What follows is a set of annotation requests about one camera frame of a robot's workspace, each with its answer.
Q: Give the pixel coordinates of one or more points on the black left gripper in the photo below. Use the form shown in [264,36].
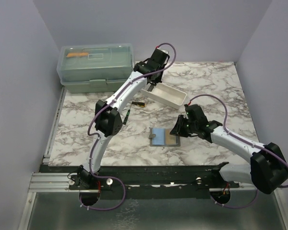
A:
[157,79]

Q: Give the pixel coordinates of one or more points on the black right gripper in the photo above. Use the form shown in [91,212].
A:
[177,129]

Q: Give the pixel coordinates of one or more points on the gold card with stripe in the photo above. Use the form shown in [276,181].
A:
[170,140]

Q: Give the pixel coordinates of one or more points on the beige card holder wallet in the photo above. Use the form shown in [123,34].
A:
[157,138]

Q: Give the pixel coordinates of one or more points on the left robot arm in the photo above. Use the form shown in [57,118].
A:
[107,121]

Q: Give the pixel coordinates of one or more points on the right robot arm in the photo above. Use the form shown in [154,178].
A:
[266,167]

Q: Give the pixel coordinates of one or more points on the white rectangular card tray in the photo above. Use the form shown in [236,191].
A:
[165,95]

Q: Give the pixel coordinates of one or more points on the black yellow marker pen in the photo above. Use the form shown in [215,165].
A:
[139,104]

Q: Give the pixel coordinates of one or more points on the green plastic storage box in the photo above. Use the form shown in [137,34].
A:
[105,69]

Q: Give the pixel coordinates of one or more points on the orange item inside box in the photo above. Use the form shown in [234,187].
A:
[77,54]

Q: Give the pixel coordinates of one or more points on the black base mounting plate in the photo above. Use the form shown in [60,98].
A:
[152,182]

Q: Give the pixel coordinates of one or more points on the aluminium rail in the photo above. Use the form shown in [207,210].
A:
[48,182]

